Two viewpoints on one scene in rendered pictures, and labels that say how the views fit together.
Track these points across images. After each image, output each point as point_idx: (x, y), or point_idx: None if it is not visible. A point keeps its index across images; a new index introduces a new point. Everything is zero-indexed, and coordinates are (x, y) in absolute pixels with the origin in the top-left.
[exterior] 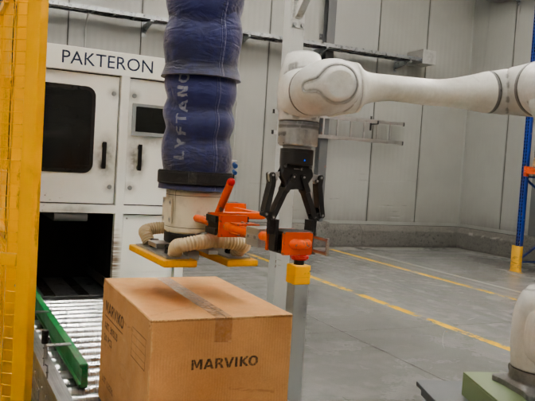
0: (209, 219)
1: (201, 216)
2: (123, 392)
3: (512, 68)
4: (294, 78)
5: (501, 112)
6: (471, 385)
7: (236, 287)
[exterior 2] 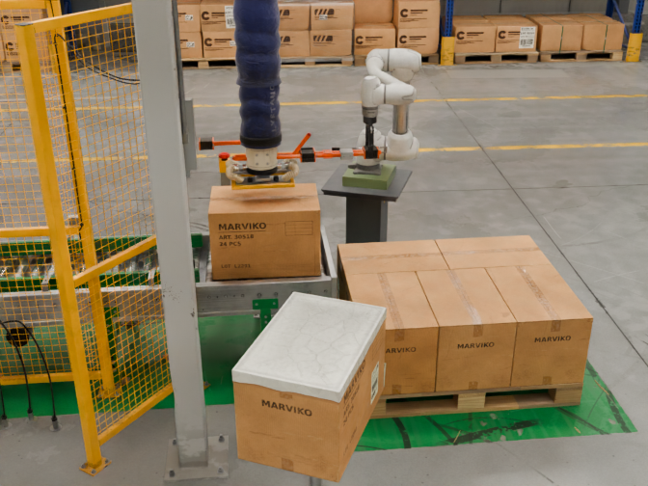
0: (307, 155)
1: (285, 155)
2: (274, 256)
3: (382, 54)
4: (391, 94)
5: None
6: (352, 179)
7: None
